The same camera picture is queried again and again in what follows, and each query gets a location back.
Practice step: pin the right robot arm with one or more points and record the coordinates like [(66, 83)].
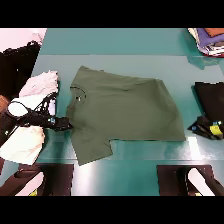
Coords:
[(200, 128)]

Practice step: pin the heap of clothes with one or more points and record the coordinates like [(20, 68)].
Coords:
[(213, 50)]

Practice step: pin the cream garment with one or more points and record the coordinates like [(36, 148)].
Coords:
[(23, 145)]

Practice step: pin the orange garment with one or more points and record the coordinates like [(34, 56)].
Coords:
[(216, 31)]

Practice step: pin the green T-shirt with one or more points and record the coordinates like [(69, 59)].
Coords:
[(126, 106)]

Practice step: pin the black garment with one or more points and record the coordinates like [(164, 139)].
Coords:
[(211, 98), (18, 70)]

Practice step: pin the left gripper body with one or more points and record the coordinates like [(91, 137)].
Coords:
[(61, 123)]

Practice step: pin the white garment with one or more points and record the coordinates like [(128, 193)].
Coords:
[(41, 83)]

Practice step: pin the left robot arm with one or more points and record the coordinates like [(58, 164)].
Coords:
[(31, 119)]

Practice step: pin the purple garment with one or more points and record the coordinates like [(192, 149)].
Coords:
[(210, 39)]

